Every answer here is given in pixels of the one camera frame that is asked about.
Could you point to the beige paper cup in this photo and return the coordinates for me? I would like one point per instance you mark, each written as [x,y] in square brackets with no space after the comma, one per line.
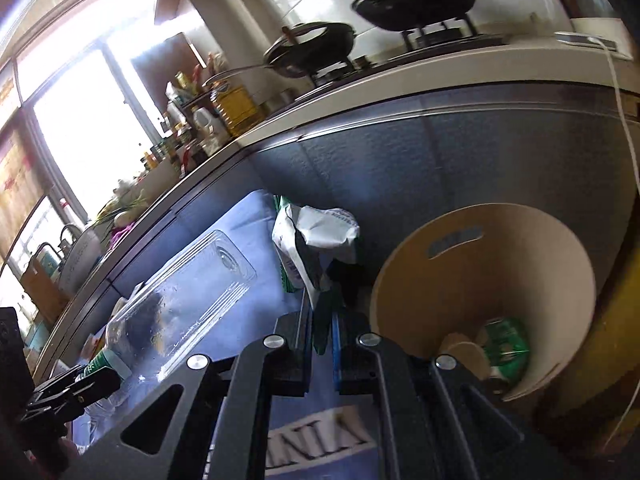
[465,355]

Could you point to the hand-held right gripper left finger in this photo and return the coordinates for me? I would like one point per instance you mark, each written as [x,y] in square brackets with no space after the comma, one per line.
[306,355]

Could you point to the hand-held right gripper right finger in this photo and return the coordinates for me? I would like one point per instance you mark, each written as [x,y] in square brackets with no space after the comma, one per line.
[336,355]

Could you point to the white round pot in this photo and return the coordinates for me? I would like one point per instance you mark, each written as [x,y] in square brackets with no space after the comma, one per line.
[82,260]

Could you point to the clear plastic bottle green label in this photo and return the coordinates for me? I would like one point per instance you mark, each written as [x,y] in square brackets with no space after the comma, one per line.
[107,362]

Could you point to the round cardboard paper bucket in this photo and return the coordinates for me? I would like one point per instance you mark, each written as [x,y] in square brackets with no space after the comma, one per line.
[500,270]

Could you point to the white green bag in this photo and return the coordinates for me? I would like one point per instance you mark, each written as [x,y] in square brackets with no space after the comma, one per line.
[310,230]

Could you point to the row of condiment bottles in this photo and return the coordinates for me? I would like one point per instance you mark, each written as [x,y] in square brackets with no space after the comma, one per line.
[175,135]

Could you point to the steel sink faucet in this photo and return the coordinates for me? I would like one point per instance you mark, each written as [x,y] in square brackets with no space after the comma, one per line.
[67,232]

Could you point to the black gas stove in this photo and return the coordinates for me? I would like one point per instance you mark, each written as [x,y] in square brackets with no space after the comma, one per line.
[450,37]

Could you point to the grey kitchen cabinet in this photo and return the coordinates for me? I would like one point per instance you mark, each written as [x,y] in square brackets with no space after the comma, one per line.
[400,160]

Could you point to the yellow cooking oil bottle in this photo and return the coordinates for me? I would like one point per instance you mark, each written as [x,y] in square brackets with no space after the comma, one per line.
[237,107]

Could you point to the blue printed blanket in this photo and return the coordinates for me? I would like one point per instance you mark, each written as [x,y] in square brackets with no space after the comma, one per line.
[272,307]

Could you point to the green packet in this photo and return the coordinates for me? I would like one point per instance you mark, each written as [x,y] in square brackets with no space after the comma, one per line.
[507,342]

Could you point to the wooden cutting board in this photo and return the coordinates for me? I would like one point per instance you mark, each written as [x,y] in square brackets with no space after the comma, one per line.
[42,290]

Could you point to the kitchen window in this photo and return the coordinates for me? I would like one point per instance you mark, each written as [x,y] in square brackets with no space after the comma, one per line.
[85,120]

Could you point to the white phone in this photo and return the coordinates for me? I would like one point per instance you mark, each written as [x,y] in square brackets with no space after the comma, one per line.
[585,40]

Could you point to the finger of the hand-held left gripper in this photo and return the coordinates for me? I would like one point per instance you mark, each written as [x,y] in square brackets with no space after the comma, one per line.
[85,382]
[52,410]

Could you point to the green onions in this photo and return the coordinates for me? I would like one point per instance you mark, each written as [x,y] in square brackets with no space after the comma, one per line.
[120,207]

